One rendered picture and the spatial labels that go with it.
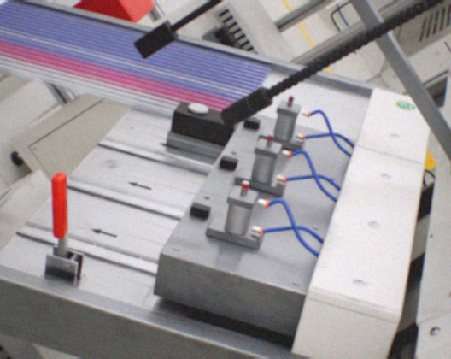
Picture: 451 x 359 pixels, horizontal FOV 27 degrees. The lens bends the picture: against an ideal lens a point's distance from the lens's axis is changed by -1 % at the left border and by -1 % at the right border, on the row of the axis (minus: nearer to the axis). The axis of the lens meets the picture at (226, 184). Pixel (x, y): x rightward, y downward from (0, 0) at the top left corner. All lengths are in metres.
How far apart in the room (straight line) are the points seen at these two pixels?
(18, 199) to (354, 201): 0.76
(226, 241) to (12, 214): 0.72
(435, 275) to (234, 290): 0.17
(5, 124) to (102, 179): 1.67
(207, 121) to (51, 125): 1.41
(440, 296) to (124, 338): 0.28
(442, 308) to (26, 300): 0.36
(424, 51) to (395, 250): 1.35
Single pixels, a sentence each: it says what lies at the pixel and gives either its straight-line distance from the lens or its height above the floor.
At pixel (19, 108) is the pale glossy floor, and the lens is 2.80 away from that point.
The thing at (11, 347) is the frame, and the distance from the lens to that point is 1.36.
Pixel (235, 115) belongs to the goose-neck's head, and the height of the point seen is 1.25.
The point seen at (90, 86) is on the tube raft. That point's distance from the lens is 1.25.
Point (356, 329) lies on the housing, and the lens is 0.81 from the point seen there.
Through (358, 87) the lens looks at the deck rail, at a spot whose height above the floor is 1.17.
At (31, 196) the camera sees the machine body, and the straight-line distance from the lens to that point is 1.60.
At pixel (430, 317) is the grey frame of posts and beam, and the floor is 1.32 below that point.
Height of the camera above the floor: 1.57
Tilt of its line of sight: 26 degrees down
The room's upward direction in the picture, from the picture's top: 62 degrees clockwise
